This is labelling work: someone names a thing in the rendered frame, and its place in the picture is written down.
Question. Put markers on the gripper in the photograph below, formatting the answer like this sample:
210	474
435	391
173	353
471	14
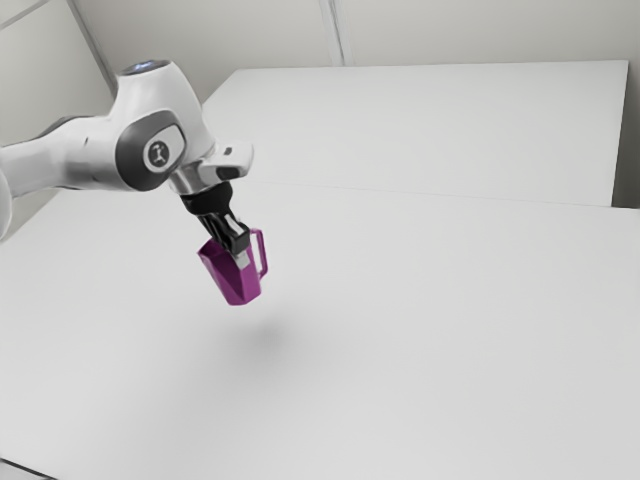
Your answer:
209	202

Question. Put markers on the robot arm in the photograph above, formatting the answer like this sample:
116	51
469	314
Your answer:
90	145

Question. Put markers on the magenta faceted mug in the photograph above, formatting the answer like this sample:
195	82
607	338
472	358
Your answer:
238	272

